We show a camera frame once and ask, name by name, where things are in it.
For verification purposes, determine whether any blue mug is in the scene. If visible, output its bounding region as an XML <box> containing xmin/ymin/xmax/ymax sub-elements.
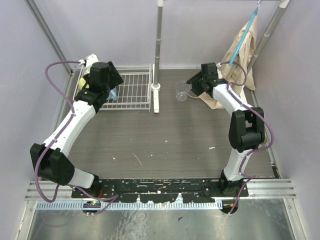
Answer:
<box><xmin>106</xmin><ymin>87</ymin><xmax>118</xmax><ymax>101</ymax></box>

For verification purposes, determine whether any clear plastic cup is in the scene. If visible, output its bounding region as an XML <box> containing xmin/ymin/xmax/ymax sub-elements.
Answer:
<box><xmin>175</xmin><ymin>81</ymin><xmax>191</xmax><ymax>102</ymax></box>

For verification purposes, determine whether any yellow mug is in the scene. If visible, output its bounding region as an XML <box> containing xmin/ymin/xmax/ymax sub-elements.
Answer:
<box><xmin>77</xmin><ymin>77</ymin><xmax>90</xmax><ymax>91</ymax></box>

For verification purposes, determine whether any white speckled mug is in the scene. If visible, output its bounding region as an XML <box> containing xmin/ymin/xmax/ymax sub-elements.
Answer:
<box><xmin>83</xmin><ymin>67</ymin><xmax>90</xmax><ymax>75</ymax></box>

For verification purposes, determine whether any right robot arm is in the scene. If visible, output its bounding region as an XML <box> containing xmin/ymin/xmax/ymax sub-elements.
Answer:
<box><xmin>187</xmin><ymin>62</ymin><xmax>265</xmax><ymax>197</ymax></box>

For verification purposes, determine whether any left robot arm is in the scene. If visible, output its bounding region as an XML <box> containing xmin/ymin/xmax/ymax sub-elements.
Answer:
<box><xmin>30</xmin><ymin>61</ymin><xmax>123</xmax><ymax>198</ymax></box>

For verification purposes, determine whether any beige cloth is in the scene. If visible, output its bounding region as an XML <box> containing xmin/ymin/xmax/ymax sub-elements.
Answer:
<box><xmin>198</xmin><ymin>17</ymin><xmax>257</xmax><ymax>110</ymax></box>

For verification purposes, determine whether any blue clothes hanger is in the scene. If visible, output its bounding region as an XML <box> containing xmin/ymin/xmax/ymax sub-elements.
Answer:
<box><xmin>228</xmin><ymin>6</ymin><xmax>259</xmax><ymax>67</ymax></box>

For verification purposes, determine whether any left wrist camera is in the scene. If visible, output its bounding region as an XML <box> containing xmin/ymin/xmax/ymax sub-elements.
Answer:
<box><xmin>79</xmin><ymin>53</ymin><xmax>99</xmax><ymax>73</ymax></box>

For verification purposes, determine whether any white wire dish rack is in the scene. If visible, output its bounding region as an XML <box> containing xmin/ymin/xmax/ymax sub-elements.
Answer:
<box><xmin>72</xmin><ymin>63</ymin><xmax>161</xmax><ymax>114</ymax></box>

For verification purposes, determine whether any metal clothes rack frame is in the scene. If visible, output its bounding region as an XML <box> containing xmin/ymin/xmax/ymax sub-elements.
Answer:
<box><xmin>151</xmin><ymin>0</ymin><xmax>290</xmax><ymax>114</ymax></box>

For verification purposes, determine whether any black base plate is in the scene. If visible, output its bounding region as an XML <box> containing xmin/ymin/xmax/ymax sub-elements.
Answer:
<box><xmin>86</xmin><ymin>178</ymin><xmax>249</xmax><ymax>204</ymax></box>

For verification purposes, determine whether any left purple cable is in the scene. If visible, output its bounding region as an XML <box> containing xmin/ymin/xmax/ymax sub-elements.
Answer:
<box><xmin>33</xmin><ymin>59</ymin><xmax>120</xmax><ymax>216</ymax></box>

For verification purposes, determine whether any blue cable duct strip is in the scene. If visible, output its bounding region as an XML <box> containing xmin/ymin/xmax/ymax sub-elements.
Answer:
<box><xmin>35</xmin><ymin>199</ymin><xmax>223</xmax><ymax>211</ymax></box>

